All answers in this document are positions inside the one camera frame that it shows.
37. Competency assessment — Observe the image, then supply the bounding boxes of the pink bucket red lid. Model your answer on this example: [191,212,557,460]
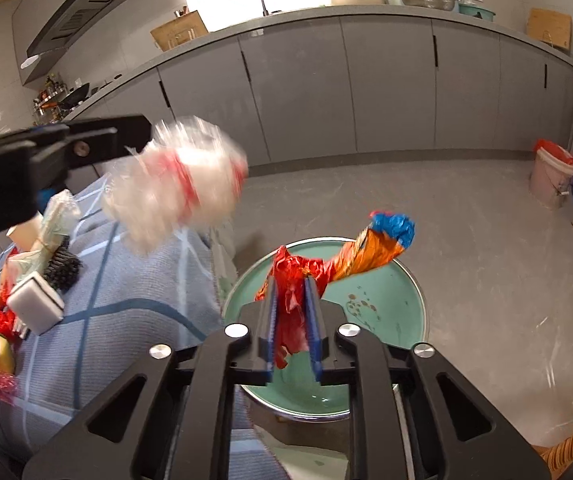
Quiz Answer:
[529,139,573,210]

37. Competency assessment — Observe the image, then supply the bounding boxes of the green enamel basin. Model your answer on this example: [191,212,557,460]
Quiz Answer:
[222,252,428,422]

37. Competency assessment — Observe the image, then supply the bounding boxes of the black wok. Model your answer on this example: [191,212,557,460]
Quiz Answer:
[58,82,90,110]

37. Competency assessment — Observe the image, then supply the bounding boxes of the range hood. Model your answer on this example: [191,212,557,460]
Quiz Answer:
[26,0,126,58]

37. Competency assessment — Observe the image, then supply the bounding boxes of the green-white plastic bag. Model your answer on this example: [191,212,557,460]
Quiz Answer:
[6,188,81,283]

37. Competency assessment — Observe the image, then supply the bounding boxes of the clear plastic bag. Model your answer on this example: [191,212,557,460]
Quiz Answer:
[102,116,248,256]

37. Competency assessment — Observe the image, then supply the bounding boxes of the blue plaid tablecloth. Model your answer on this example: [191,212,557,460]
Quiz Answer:
[0,173,288,480]

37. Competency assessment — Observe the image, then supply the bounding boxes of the wooden cutting board right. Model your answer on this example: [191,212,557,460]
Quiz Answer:
[526,8,573,51]

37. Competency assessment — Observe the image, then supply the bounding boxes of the teal tray on counter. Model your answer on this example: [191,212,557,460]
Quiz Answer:
[459,2,496,22]

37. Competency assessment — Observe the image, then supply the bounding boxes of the black knitted cloth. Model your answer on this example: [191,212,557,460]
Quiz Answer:
[42,236,82,292]

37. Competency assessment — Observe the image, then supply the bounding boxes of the spice rack with bottles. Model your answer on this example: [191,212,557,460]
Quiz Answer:
[32,74,68,126]

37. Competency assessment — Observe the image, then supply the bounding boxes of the grey kitchen base cabinets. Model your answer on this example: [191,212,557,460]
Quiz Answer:
[76,6,573,167]

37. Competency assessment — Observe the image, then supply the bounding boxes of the wooden cutting board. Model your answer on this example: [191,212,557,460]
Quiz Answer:
[150,11,208,52]
[526,8,573,51]

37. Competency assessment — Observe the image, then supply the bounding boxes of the wicker chair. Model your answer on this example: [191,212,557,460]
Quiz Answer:
[532,434,573,479]

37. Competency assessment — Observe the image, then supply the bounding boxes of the wooden cutting board left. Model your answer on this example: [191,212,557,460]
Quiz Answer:
[150,11,208,52]

